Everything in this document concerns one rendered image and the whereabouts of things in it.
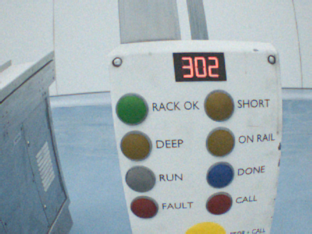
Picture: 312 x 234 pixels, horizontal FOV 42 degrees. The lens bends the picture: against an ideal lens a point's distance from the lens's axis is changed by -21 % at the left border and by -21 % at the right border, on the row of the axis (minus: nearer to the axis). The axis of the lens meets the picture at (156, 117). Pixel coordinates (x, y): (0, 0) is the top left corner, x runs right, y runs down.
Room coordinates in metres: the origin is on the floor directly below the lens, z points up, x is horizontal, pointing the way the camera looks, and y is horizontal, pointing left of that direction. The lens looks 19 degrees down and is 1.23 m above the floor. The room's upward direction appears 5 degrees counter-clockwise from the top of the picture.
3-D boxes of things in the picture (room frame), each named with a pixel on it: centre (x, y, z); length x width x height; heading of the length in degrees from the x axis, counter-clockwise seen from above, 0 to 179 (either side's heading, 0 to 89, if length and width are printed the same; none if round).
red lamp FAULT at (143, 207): (0.43, 0.02, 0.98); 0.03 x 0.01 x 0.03; 81
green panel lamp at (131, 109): (0.43, 0.02, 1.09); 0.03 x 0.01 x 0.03; 81
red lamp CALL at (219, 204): (0.42, -0.06, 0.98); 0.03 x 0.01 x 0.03; 81
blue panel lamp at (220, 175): (0.42, -0.06, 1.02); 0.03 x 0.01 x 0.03; 81
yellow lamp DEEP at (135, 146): (0.43, 0.02, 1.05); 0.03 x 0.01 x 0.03; 81
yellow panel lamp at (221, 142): (0.42, -0.06, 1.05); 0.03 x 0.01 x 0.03; 81
